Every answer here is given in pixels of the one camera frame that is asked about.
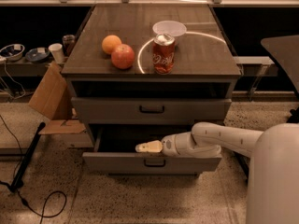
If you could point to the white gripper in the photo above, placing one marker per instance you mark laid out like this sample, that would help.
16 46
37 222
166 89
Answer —
169 145

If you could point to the black stand leg left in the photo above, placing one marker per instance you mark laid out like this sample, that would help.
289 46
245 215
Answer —
17 180

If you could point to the white plastic bowl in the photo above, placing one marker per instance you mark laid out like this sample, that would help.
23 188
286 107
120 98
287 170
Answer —
173 28

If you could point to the orange fruit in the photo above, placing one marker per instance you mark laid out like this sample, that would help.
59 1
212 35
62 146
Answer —
109 43

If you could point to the grey top drawer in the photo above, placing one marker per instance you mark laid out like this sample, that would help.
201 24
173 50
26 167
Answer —
147 111

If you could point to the white paper cup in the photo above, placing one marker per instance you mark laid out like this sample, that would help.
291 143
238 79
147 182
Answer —
57 52

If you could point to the brown cardboard box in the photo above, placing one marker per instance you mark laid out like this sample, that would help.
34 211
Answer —
52 100

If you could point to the blue bowl right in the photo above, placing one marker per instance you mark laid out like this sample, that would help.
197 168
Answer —
37 55

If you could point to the dark side table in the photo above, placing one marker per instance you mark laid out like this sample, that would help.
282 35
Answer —
284 51

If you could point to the grey drawer cabinet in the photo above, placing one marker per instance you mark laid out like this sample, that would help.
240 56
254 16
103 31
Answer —
204 67

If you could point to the red soda can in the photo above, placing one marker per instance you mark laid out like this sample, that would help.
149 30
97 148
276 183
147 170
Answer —
163 51

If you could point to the blue bowl left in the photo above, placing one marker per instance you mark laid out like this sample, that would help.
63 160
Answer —
12 52

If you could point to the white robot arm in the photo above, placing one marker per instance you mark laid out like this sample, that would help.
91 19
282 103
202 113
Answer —
204 140

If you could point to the red apple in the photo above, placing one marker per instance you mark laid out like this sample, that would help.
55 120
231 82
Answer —
123 56

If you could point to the blue bowl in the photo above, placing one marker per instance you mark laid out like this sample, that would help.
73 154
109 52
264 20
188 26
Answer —
37 55
12 52

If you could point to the grey drawer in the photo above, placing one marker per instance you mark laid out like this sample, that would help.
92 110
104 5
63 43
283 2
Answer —
114 152
147 111

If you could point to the dark glass jar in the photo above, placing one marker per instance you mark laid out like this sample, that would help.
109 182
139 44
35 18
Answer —
69 42

